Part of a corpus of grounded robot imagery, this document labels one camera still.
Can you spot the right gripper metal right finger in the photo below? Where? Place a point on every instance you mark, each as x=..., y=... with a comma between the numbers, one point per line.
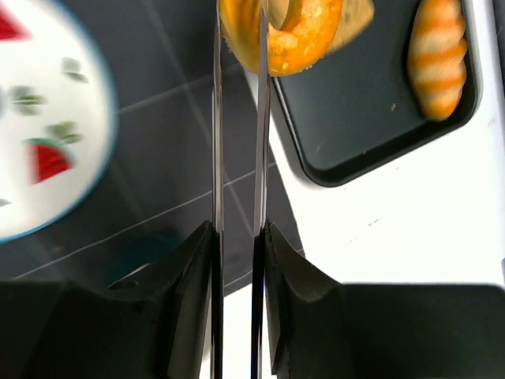
x=402, y=275

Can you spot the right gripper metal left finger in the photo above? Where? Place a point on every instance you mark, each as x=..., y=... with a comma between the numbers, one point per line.
x=150, y=324

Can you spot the orange glazed donut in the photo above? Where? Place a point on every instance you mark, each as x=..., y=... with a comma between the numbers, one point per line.
x=305, y=35

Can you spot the striped long bread roll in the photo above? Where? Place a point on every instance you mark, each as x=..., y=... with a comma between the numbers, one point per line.
x=435, y=58

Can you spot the dark checked placemat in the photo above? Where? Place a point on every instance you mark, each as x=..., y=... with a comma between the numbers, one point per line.
x=158, y=184

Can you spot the black rectangular serving tray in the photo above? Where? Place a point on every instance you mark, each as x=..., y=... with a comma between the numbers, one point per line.
x=354, y=110

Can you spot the white watermelon pattern plate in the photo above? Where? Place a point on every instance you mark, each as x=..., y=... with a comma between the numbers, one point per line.
x=59, y=115

